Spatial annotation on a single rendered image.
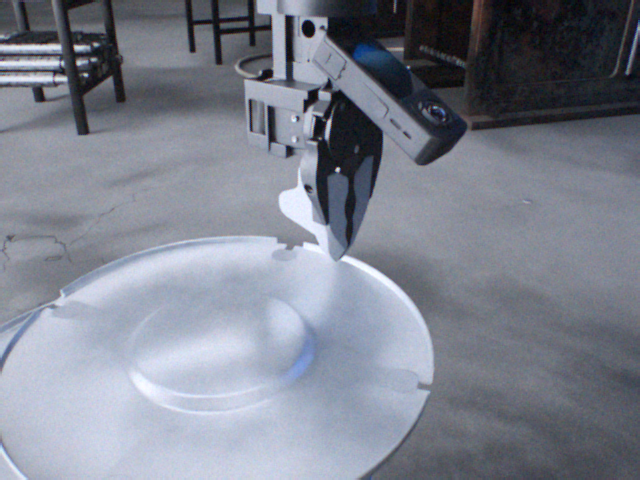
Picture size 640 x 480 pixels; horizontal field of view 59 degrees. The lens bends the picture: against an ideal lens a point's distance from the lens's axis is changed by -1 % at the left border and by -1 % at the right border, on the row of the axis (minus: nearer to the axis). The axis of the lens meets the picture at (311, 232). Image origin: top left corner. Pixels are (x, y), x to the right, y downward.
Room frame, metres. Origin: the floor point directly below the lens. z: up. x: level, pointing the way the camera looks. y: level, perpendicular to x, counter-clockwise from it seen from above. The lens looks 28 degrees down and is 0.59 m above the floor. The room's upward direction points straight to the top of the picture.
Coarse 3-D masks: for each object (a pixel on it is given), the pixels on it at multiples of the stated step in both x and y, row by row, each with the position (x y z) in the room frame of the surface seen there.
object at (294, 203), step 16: (336, 176) 0.40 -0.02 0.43; (288, 192) 0.43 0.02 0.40; (304, 192) 0.42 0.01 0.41; (336, 192) 0.40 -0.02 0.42; (288, 208) 0.43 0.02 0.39; (304, 208) 0.42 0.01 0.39; (336, 208) 0.40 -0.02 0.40; (304, 224) 0.42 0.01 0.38; (320, 224) 0.39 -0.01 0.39; (336, 224) 0.40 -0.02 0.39; (320, 240) 0.40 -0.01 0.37; (336, 240) 0.40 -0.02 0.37; (336, 256) 0.41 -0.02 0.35
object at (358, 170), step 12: (372, 156) 0.44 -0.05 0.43; (348, 168) 0.43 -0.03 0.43; (360, 168) 0.42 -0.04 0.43; (360, 180) 0.43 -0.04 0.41; (348, 192) 0.42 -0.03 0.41; (360, 192) 0.43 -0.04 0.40; (348, 204) 0.42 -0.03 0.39; (360, 204) 0.43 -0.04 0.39; (348, 216) 0.42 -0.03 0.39; (360, 216) 0.43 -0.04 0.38; (348, 228) 0.42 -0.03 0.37; (348, 240) 0.42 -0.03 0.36
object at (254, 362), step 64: (128, 256) 0.42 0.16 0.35; (192, 256) 0.43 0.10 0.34; (256, 256) 0.43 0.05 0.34; (320, 256) 0.43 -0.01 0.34; (64, 320) 0.34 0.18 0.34; (128, 320) 0.34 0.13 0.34; (192, 320) 0.33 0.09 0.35; (256, 320) 0.33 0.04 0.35; (320, 320) 0.34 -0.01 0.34; (384, 320) 0.34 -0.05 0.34; (0, 384) 0.27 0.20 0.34; (64, 384) 0.27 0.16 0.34; (128, 384) 0.27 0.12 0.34; (192, 384) 0.27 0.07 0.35; (256, 384) 0.27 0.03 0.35; (320, 384) 0.27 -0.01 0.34; (384, 384) 0.27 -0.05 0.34; (0, 448) 0.22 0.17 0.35; (64, 448) 0.22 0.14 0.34; (128, 448) 0.22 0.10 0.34; (192, 448) 0.22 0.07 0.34; (256, 448) 0.22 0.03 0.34; (320, 448) 0.22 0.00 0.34; (384, 448) 0.22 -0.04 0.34
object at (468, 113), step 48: (432, 0) 2.38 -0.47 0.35; (480, 0) 1.91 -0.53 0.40; (528, 0) 1.97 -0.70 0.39; (576, 0) 2.02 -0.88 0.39; (624, 0) 2.08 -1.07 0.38; (432, 48) 2.30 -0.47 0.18; (480, 48) 1.90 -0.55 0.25; (528, 48) 1.98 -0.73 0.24; (576, 48) 2.03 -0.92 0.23; (624, 48) 2.08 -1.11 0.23; (480, 96) 1.91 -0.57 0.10; (528, 96) 1.97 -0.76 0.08; (576, 96) 2.03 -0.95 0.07; (624, 96) 2.09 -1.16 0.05
